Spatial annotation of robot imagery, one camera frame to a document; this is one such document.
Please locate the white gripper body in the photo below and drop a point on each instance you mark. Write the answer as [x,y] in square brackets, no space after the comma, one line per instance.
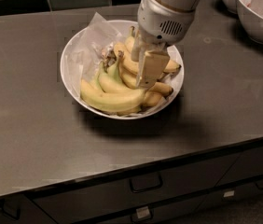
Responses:
[159,24]

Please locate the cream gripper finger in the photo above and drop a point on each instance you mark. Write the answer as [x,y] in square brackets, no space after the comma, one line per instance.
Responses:
[152,63]
[137,46]

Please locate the large yellow banana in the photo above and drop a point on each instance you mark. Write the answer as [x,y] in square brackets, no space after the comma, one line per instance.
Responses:
[110,102]

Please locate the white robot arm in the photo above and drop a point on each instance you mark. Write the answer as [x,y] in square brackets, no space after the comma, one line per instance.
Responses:
[161,23]

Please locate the top yellow banana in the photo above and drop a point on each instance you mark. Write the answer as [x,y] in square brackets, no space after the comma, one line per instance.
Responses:
[172,66]

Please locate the small lower right banana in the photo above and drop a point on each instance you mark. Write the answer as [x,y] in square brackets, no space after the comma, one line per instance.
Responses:
[152,99]

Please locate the white bowl with bananas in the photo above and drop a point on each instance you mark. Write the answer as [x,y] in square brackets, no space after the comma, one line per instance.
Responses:
[72,87]

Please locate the greenish middle banana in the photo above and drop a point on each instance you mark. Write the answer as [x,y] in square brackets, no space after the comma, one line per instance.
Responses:
[109,77]

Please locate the dark right drawer front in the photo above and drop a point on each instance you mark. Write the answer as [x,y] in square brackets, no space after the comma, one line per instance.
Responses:
[249,164]

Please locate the dark drawer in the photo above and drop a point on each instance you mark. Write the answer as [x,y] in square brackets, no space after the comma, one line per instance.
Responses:
[110,197]
[156,212]
[249,164]
[18,209]

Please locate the lower dark drawer front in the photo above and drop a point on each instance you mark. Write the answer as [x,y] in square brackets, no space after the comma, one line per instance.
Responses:
[156,212]

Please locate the dark middle drawer front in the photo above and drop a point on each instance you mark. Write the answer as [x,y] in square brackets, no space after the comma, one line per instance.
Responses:
[110,197]

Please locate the dark left drawer front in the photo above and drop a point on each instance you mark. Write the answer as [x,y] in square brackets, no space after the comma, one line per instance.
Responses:
[18,209]

